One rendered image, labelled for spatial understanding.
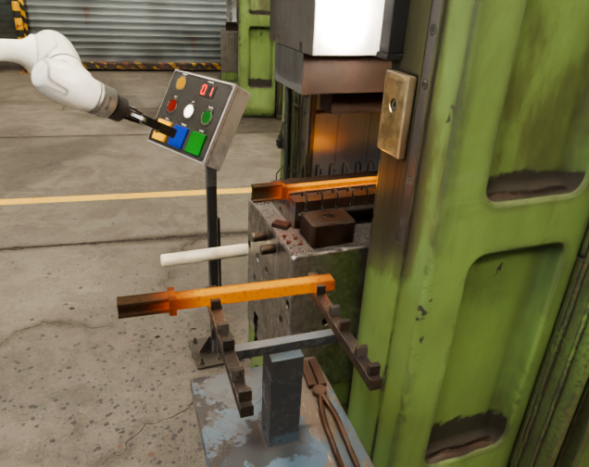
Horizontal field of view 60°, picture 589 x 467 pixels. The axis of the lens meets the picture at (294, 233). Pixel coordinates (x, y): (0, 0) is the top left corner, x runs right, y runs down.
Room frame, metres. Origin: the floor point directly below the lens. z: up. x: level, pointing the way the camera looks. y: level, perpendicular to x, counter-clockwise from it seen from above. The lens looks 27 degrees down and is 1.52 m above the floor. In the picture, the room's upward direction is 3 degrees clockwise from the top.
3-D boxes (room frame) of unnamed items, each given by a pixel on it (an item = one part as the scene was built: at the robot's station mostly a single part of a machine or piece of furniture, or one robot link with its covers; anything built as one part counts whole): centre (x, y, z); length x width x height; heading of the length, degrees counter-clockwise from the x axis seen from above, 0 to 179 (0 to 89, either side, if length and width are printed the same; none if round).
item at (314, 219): (1.20, -0.08, 0.95); 0.12 x 0.08 x 0.06; 112
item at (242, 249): (1.62, 0.25, 0.62); 0.44 x 0.05 x 0.05; 112
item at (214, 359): (1.83, 0.33, 0.05); 0.22 x 0.22 x 0.09; 22
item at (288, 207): (1.42, -0.15, 0.96); 0.42 x 0.20 x 0.09; 112
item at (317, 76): (1.42, -0.15, 1.32); 0.42 x 0.20 x 0.10; 112
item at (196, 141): (1.66, 0.34, 1.01); 0.07 x 0.05 x 0.07; 47
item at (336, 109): (1.41, -0.20, 1.24); 0.30 x 0.07 x 0.06; 112
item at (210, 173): (1.82, 0.33, 0.54); 0.04 x 0.04 x 1.08; 22
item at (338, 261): (1.37, -0.19, 0.69); 0.56 x 0.38 x 0.45; 112
